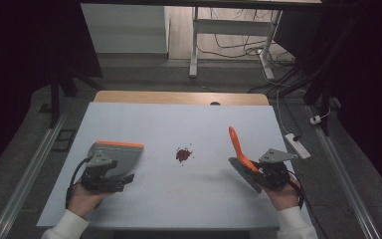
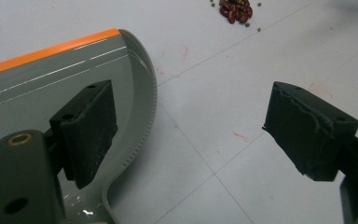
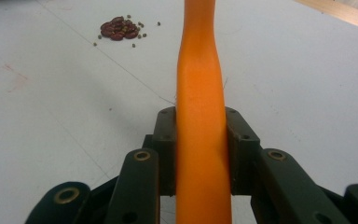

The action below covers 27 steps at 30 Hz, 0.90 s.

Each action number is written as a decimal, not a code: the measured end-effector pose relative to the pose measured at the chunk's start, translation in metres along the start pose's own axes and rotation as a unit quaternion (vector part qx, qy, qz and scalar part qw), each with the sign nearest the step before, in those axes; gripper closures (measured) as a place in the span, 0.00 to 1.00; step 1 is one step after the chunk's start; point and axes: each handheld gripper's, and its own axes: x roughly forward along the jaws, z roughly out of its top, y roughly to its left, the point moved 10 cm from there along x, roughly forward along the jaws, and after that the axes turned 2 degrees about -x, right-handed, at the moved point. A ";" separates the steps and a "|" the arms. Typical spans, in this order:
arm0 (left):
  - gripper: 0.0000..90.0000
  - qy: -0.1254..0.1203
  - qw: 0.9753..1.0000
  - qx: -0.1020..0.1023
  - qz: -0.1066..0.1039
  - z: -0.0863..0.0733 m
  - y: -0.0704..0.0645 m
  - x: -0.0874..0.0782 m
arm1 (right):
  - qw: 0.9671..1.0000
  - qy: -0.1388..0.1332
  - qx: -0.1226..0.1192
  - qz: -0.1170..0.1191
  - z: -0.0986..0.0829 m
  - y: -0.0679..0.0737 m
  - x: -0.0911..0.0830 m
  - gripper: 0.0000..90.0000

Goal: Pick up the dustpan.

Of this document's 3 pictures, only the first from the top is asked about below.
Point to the person's left hand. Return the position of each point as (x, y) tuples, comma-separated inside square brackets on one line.
[(83, 200)]

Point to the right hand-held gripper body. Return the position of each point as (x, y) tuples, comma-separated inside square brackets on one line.
[(273, 172)]

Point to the person's right hand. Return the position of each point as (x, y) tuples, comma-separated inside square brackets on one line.
[(283, 197)]

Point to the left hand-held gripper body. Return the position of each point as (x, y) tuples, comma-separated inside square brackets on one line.
[(96, 174)]

